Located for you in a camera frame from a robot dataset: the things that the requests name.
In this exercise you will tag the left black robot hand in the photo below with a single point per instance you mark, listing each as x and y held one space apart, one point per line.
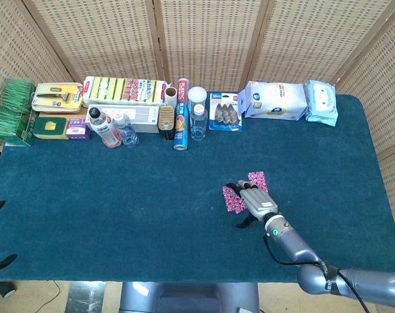
3 261

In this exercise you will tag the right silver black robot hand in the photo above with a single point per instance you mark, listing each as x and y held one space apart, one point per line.
257 202

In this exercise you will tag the pink patterned card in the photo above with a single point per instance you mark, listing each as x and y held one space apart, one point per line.
231 204
257 177

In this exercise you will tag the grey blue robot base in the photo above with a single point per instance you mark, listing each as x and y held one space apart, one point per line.
184 298

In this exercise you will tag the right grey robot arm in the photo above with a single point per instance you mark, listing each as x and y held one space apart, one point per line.
295 244

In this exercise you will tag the black object with white end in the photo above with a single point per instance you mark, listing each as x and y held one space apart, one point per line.
1 288

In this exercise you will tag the tall clear bottle white cap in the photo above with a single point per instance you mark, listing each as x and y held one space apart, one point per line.
198 125

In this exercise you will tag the white facial tissue pack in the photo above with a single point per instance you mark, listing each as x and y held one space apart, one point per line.
275 99

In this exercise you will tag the blue plastic wrap roll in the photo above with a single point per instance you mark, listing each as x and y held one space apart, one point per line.
181 120

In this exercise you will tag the light blue wet wipes pack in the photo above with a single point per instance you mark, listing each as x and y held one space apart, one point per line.
321 104

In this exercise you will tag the black can with gold lid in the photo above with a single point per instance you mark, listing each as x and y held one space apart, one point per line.
166 119

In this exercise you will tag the clear jar with white lid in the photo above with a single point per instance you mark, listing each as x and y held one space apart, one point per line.
197 94

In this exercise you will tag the dark blue felt table mat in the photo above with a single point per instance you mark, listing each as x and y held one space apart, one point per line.
119 212

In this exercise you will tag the white lint roller refill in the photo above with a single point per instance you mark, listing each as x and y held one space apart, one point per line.
170 96

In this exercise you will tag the dark green small box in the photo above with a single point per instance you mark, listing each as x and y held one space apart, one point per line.
50 128

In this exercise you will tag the long white cardboard box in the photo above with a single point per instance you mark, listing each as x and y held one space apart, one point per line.
141 117

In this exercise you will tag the green tea bag box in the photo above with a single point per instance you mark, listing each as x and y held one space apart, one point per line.
11 114

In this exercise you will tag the small clear water bottle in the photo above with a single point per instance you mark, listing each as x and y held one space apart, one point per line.
127 132

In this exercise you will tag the small purple box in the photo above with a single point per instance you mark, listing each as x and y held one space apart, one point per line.
77 129

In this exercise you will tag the woven bamboo folding screen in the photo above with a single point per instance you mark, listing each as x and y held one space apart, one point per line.
210 42

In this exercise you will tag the pink drink bottle black cap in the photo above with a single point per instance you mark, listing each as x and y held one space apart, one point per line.
104 128

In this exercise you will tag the yellow razor blister pack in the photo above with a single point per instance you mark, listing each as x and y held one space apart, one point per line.
58 96

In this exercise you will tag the yellow green sponge multipack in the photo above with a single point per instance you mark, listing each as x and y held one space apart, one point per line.
119 89

